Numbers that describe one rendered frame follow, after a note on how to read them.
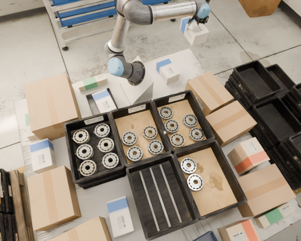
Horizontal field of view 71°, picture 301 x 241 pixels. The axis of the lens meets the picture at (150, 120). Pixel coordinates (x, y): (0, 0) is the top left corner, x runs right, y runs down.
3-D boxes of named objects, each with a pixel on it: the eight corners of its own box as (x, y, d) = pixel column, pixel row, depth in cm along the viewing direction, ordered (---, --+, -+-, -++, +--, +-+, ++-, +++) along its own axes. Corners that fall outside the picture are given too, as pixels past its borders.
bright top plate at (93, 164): (78, 162, 131) (78, 161, 131) (95, 158, 133) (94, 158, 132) (80, 178, 127) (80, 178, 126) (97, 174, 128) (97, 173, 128)
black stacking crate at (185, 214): (126, 172, 134) (125, 168, 124) (169, 158, 139) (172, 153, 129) (145, 240, 117) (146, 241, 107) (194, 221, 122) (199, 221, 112)
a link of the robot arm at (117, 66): (123, 82, 154) (109, 78, 144) (118, 67, 158) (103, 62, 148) (134, 72, 147) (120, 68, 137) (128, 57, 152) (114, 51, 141)
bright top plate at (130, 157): (125, 148, 136) (124, 148, 136) (140, 144, 138) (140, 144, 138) (129, 163, 132) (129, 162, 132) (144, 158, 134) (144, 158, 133)
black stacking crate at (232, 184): (170, 158, 139) (172, 152, 129) (210, 145, 145) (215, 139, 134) (195, 221, 122) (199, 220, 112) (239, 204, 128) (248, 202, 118)
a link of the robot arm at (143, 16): (129, 17, 104) (215, 4, 115) (123, 1, 107) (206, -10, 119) (128, 35, 114) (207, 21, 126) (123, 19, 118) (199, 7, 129)
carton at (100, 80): (80, 92, 174) (78, 87, 169) (78, 86, 176) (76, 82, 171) (108, 82, 179) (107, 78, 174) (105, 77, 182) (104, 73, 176)
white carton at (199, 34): (179, 28, 163) (181, 18, 155) (193, 25, 166) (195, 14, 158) (192, 46, 155) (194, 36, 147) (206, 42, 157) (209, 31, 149)
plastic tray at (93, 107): (86, 98, 171) (85, 95, 167) (110, 91, 176) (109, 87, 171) (96, 126, 160) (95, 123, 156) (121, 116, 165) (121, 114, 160)
